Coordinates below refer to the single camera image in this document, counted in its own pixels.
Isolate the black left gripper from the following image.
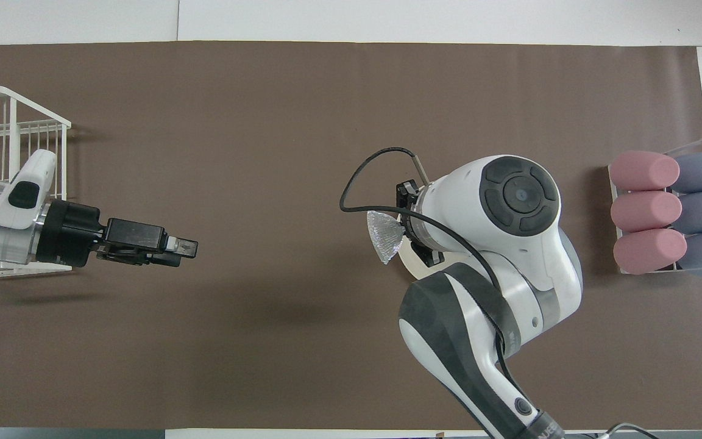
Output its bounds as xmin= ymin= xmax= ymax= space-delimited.
xmin=96 ymin=218 xmax=199 ymax=268

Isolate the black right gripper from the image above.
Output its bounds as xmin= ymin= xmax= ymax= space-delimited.
xmin=395 ymin=179 xmax=446 ymax=269

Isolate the cream round plate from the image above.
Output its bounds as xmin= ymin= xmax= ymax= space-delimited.
xmin=398 ymin=237 xmax=430 ymax=281

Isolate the brown table mat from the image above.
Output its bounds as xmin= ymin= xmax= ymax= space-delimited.
xmin=0 ymin=41 xmax=702 ymax=430

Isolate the pink plastic cup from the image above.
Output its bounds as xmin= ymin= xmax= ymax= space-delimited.
xmin=611 ymin=191 xmax=683 ymax=234
xmin=613 ymin=229 xmax=688 ymax=275
xmin=609 ymin=151 xmax=681 ymax=192

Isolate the white wire dish rack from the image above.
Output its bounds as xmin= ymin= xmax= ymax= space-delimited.
xmin=0 ymin=85 xmax=73 ymax=279

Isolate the black base cable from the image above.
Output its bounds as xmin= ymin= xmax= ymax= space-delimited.
xmin=595 ymin=422 xmax=660 ymax=439

